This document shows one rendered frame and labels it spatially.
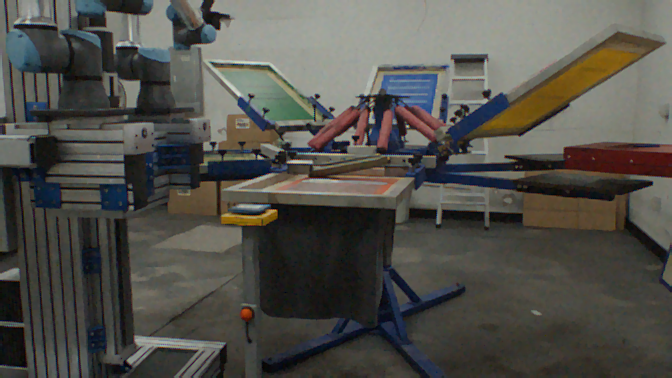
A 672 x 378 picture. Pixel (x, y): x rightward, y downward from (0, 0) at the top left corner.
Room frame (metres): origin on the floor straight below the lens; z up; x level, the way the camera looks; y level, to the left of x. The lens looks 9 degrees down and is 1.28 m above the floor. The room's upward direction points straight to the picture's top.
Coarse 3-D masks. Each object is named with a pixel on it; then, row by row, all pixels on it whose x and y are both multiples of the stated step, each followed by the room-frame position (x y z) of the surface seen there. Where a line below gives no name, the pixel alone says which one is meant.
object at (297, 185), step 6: (300, 180) 2.46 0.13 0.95; (342, 180) 2.46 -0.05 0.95; (282, 186) 2.28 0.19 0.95; (288, 186) 2.28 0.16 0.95; (294, 186) 2.27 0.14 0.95; (300, 186) 2.27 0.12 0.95; (306, 186) 2.27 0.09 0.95; (312, 186) 2.27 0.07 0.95; (318, 186) 2.27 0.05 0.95; (324, 186) 2.27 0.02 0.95; (330, 186) 2.27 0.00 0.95; (336, 186) 2.28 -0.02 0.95
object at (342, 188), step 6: (348, 180) 2.46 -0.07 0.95; (354, 180) 2.46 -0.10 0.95; (360, 180) 2.46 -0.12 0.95; (366, 180) 2.46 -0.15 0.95; (372, 180) 2.46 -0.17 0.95; (378, 180) 2.46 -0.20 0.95; (384, 180) 2.45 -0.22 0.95; (390, 180) 2.45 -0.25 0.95; (396, 180) 2.45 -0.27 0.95; (342, 186) 2.27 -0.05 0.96; (348, 186) 2.27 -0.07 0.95; (354, 186) 2.27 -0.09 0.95; (360, 186) 2.27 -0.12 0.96; (366, 186) 2.27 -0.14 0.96; (372, 186) 2.27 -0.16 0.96; (378, 186) 2.27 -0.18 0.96; (384, 186) 2.27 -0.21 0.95; (390, 186) 2.27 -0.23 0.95; (336, 192) 2.12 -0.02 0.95; (342, 192) 2.12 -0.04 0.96; (348, 192) 2.12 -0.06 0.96; (354, 192) 2.12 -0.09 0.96; (360, 192) 2.12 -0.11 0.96; (366, 192) 2.12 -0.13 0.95; (372, 192) 2.12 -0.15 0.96; (378, 192) 2.12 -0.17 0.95
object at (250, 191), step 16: (272, 176) 2.32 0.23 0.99; (288, 176) 2.51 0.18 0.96; (368, 176) 2.58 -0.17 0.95; (224, 192) 1.94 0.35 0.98; (240, 192) 1.93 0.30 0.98; (256, 192) 1.92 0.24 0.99; (272, 192) 1.90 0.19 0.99; (288, 192) 1.89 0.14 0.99; (304, 192) 1.89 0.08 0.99; (320, 192) 1.89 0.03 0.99; (400, 192) 1.90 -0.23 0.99; (384, 208) 1.81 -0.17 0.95
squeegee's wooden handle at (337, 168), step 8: (360, 160) 2.46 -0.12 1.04; (368, 160) 2.39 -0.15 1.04; (376, 160) 2.36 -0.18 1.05; (384, 160) 2.39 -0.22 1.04; (320, 168) 2.52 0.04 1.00; (328, 168) 2.48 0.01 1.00; (336, 168) 2.46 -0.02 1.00; (344, 168) 2.44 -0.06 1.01; (352, 168) 2.42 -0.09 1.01; (360, 168) 2.41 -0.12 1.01; (312, 176) 2.53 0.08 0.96
